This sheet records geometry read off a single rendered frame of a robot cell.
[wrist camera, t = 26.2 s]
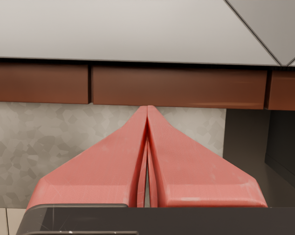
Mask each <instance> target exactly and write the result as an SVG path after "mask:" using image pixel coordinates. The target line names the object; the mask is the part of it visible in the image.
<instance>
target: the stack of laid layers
mask: <svg viewBox="0 0 295 235"><path fill-rule="evenodd" d="M225 1H226V0H225ZM227 4H228V3H227ZM229 6H230V5H229ZM230 7H231V6H230ZM231 8H232V7H231ZM232 10H233V9H232ZM235 13H236V12H235ZM236 14H237V13H236ZM240 19H241V18H240ZM241 20H242V19H241ZM243 22H244V21H243ZM245 25H246V24H245ZM246 26H247V25H246ZM248 28H249V27H248ZM249 29H250V28H249ZM250 31H251V30H250ZM251 32H252V31H251ZM253 34H254V33H253ZM254 35H255V34H254ZM256 38H257V37H256ZM258 40H259V39H258ZM259 41H260V40H259ZM261 44H262V43H261ZM262 45H263V44H262ZM264 47H265V46H264ZM265 48H266V47H265ZM266 50H267V49H266ZM267 51H268V50H267ZM269 53H270V52H269ZM270 54H271V53H270ZM271 56H272V55H271ZM272 57H273V56H272ZM8 59H12V58H8ZM24 59H27V58H24ZM274 59H275V58H274ZM40 60H43V59H40ZM55 60H59V59H55ZM275 60H276V59H275ZM294 60H295V59H294ZM294 60H293V61H294ZM71 61H74V60H71ZM86 61H90V60H86ZM102 62H105V61H102ZM117 62H121V61H117ZM148 63H152V62H148ZM165 63H167V62H165ZM180 64H184V63H180ZM195 64H199V63H195ZM211 65H215V64H211ZM226 65H230V64H226ZM279 65H280V64H279ZM242 66H246V65H242ZM257 66H261V65H257ZM274 67H277V66H274ZM280 67H281V65H280ZM286 67H288V65H287V66H286ZM289 67H292V66H289Z"/></svg>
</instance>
